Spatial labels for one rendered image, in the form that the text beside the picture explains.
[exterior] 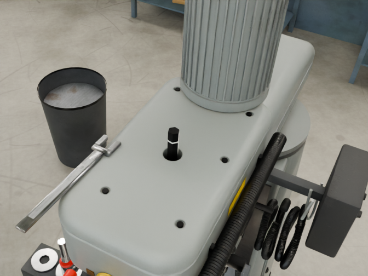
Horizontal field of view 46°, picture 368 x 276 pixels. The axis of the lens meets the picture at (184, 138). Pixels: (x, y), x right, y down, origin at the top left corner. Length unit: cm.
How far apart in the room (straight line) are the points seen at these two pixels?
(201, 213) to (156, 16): 464
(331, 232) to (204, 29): 58
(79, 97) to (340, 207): 246
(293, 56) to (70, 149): 217
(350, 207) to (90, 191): 58
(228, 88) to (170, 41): 395
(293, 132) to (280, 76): 22
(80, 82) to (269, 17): 265
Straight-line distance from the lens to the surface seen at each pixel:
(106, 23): 515
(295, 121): 147
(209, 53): 85
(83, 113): 300
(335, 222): 110
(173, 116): 90
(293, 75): 134
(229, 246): 81
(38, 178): 340
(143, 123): 89
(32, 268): 166
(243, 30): 82
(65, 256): 152
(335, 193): 106
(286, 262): 124
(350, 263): 314
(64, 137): 317
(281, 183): 118
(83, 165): 80
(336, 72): 475
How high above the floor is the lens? 248
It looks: 43 degrees down
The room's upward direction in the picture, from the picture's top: 4 degrees clockwise
